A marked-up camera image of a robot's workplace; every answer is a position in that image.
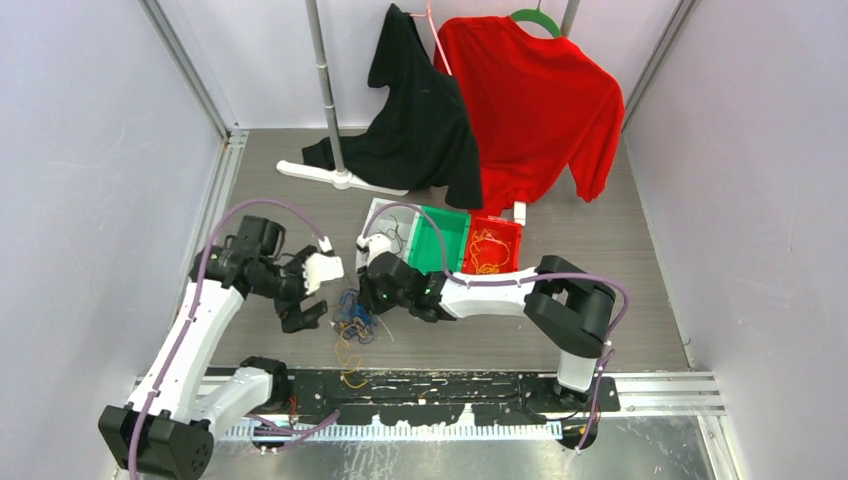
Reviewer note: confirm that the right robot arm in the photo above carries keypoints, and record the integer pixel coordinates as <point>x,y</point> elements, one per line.
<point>573,309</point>

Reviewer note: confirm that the pink hanger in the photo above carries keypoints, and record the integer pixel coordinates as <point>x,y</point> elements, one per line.
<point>428,15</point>

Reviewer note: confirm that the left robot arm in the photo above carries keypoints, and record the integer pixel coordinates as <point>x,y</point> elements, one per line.
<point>165,428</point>

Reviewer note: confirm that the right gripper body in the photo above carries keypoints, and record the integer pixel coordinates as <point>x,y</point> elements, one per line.
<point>379,299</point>

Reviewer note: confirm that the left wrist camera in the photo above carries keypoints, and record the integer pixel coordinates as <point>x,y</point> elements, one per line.
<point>319,269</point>

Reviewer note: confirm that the white plastic bin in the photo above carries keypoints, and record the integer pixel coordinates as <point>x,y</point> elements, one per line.
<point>396,220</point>

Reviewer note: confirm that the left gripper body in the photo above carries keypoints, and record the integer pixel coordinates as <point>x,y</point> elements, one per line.
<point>290,290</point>

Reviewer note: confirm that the red plastic bin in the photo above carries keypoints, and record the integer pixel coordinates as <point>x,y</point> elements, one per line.
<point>493,246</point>

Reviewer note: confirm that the red sweatshirt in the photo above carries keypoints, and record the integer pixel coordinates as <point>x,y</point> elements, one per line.
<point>537,106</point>

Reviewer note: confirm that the green hanger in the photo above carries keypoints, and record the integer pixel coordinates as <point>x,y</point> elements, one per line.
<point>539,18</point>

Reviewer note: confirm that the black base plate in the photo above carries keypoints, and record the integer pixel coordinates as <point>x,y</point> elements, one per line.
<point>425,398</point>

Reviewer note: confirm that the white clothes rack stand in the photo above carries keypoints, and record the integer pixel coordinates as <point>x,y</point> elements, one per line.
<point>340,177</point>

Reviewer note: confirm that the green plastic bin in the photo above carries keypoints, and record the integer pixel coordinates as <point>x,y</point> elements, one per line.
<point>425,252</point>

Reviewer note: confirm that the black t-shirt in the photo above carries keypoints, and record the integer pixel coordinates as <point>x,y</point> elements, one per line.
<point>422,137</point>

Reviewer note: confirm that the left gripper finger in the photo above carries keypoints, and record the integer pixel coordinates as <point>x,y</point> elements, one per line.
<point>294,319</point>
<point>294,263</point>

